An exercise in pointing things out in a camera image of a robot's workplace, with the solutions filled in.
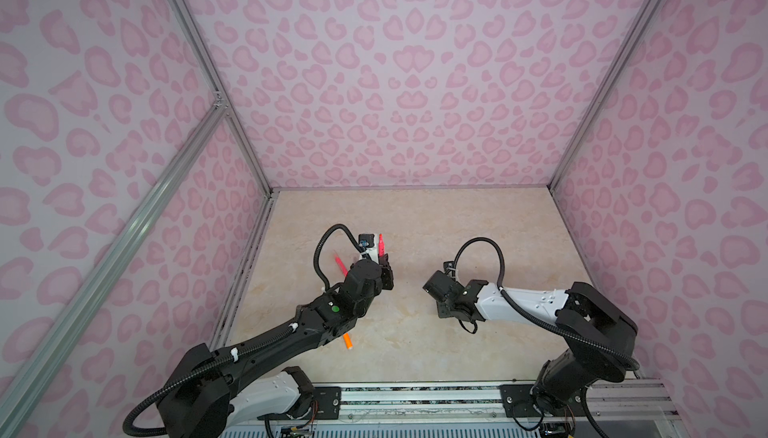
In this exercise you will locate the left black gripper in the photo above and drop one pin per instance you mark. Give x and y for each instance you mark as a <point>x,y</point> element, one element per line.
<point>385,272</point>

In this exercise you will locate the diagonal aluminium frame bar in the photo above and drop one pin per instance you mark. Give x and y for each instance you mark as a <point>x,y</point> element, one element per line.
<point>36,375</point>

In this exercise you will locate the orange highlighter pen left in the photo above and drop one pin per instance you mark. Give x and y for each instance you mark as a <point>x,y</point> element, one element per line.
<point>347,340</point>

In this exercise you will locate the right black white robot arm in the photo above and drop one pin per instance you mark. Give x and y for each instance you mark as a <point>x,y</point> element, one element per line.
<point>600,338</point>

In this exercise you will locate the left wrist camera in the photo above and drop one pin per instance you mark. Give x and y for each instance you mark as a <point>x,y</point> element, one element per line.
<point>370,244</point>

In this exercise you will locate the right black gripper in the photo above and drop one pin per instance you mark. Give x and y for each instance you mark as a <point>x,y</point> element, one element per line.
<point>440,310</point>

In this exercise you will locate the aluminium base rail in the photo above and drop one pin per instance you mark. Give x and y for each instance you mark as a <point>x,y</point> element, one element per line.
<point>633,408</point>

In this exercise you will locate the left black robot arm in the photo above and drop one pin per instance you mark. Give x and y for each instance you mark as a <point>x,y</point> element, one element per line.
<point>204,384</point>

